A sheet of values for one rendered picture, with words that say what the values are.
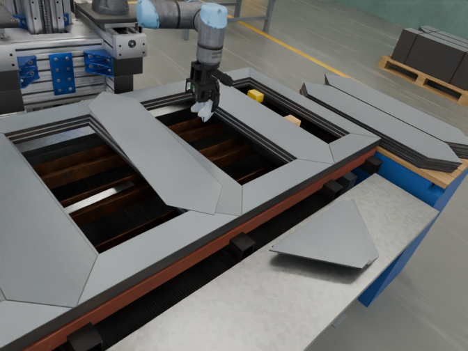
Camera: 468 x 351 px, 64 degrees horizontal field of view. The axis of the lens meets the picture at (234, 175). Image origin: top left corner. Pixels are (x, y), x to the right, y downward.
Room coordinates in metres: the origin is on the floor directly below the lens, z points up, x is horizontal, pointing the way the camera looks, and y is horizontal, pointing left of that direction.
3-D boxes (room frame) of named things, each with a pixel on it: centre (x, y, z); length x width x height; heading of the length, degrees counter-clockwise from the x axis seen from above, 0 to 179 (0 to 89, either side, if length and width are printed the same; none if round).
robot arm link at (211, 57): (1.08, 0.14, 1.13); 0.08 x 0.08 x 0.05
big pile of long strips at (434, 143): (1.59, -0.60, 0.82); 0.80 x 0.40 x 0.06; 50
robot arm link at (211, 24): (1.09, 0.15, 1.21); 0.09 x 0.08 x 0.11; 33
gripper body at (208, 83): (1.08, 0.15, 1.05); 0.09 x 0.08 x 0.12; 140
